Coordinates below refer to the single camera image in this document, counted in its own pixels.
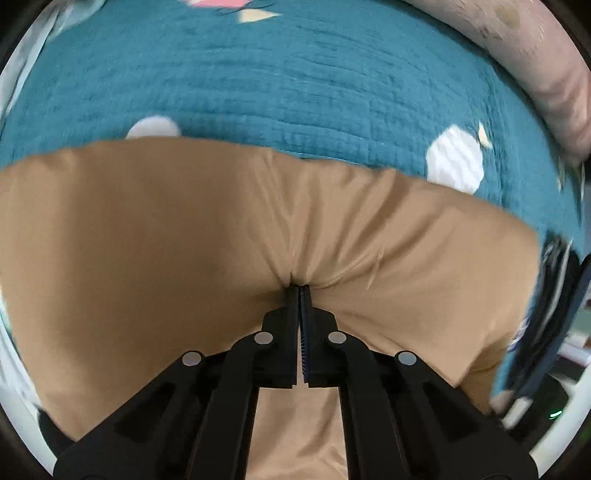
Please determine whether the teal quilted blanket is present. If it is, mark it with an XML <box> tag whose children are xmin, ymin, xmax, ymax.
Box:
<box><xmin>0</xmin><ymin>0</ymin><xmax>588</xmax><ymax>402</ymax></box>

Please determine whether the pale blue cloth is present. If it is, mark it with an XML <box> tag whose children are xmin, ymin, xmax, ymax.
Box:
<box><xmin>0</xmin><ymin>0</ymin><xmax>65</xmax><ymax>118</ymax></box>

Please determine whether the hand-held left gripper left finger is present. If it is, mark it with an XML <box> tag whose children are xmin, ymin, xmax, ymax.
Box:
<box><xmin>53</xmin><ymin>285</ymin><xmax>301</xmax><ymax>480</ymax></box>

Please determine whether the tan jacket with black lining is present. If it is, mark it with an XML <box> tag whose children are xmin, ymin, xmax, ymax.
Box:
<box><xmin>0</xmin><ymin>137</ymin><xmax>542</xmax><ymax>480</ymax></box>

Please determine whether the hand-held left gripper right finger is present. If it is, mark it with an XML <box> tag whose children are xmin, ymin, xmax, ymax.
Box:
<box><xmin>301</xmin><ymin>285</ymin><xmax>539</xmax><ymax>480</ymax></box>

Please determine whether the black device with green light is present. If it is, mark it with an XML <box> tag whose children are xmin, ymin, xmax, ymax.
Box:
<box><xmin>522</xmin><ymin>373</ymin><xmax>572</xmax><ymax>435</ymax></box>

